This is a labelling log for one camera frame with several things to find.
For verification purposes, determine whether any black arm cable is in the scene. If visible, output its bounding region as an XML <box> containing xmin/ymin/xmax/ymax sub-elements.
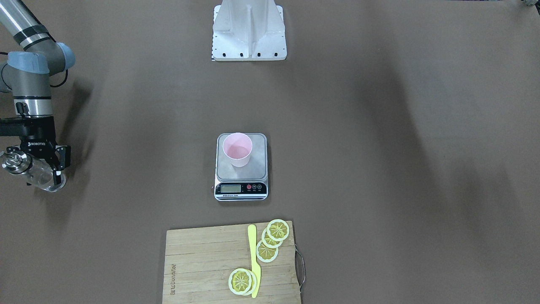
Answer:
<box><xmin>0</xmin><ymin>51</ymin><xmax>69</xmax><ymax>89</ymax></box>

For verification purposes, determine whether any yellow plastic knife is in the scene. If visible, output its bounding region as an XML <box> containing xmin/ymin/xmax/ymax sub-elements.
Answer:
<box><xmin>247</xmin><ymin>224</ymin><xmax>262</xmax><ymax>298</ymax></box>

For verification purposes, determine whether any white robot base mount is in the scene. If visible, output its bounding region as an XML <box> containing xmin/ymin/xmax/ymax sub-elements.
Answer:
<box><xmin>211</xmin><ymin>0</ymin><xmax>287</xmax><ymax>62</ymax></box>

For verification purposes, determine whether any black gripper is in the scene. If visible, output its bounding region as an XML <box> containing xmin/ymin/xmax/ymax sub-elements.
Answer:
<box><xmin>5</xmin><ymin>116</ymin><xmax>71</xmax><ymax>186</ymax></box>

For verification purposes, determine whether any lemon slice behind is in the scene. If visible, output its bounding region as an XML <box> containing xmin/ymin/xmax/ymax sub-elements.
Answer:
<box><xmin>242</xmin><ymin>270</ymin><xmax>258</xmax><ymax>296</ymax></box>

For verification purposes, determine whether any glass sauce bottle metal spout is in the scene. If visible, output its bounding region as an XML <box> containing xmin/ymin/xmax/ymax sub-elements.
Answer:
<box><xmin>1</xmin><ymin>150</ymin><xmax>66</xmax><ymax>192</ymax></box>

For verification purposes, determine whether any lemon slice middle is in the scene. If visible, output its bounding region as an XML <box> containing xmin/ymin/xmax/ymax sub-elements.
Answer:
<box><xmin>262</xmin><ymin>228</ymin><xmax>283</xmax><ymax>249</ymax></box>

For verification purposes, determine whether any bamboo cutting board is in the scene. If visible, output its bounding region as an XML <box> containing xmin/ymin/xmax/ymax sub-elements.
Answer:
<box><xmin>162</xmin><ymin>224</ymin><xmax>304</xmax><ymax>304</ymax></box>

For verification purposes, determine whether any lemon slice front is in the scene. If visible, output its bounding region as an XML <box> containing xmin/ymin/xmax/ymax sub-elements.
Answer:
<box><xmin>228</xmin><ymin>268</ymin><xmax>251</xmax><ymax>296</ymax></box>

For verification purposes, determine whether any digital kitchen scale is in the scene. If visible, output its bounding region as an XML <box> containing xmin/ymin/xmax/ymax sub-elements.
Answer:
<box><xmin>213</xmin><ymin>133</ymin><xmax>270</xmax><ymax>201</ymax></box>

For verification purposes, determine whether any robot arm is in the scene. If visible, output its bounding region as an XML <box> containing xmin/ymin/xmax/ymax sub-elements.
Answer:
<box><xmin>0</xmin><ymin>0</ymin><xmax>76</xmax><ymax>192</ymax></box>

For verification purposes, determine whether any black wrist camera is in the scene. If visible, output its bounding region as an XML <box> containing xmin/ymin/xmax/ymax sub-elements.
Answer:
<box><xmin>0</xmin><ymin>118</ymin><xmax>29</xmax><ymax>137</ymax></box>

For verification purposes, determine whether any pink cup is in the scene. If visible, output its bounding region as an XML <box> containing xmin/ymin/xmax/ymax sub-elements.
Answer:
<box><xmin>222</xmin><ymin>133</ymin><xmax>253</xmax><ymax>168</ymax></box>

